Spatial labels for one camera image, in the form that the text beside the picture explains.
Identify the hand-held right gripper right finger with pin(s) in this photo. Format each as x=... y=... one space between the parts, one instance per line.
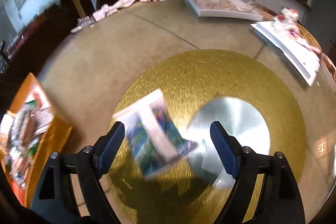
x=222 y=149

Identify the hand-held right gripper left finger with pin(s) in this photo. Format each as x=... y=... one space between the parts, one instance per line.
x=113 y=144

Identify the blue and white snack packet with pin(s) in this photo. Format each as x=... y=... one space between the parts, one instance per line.
x=157 y=132

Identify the gold round turntable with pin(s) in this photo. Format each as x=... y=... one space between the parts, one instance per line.
x=197 y=77

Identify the white printed snack packet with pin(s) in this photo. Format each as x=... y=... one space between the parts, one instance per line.
x=42 y=116

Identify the clear plastic packets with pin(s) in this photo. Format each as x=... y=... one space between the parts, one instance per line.
x=83 y=22

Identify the patterned plate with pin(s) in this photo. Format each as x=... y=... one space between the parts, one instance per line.
x=329 y=67

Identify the white folded cloth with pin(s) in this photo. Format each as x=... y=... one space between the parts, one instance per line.
x=115 y=6

